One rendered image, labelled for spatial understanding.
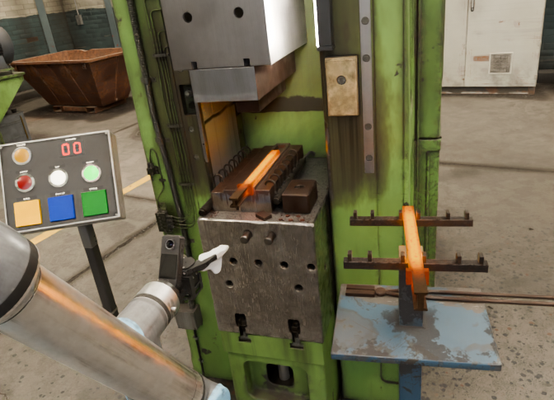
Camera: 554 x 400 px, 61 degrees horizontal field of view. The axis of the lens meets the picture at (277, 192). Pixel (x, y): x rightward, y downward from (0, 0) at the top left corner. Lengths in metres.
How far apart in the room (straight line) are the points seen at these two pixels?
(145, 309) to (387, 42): 0.94
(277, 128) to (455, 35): 4.81
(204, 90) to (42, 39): 9.39
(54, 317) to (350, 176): 1.08
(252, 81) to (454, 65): 5.35
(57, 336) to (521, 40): 6.15
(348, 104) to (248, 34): 0.35
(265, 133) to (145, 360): 1.30
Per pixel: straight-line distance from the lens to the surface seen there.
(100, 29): 10.46
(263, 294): 1.58
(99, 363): 0.72
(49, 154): 1.63
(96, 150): 1.59
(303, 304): 1.56
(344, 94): 1.42
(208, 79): 1.40
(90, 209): 1.56
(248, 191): 1.45
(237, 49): 1.35
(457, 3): 6.47
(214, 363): 2.19
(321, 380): 1.78
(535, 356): 2.40
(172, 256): 1.06
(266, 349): 1.74
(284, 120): 1.87
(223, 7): 1.35
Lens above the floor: 1.57
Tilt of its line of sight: 24 degrees down
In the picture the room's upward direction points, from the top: 7 degrees counter-clockwise
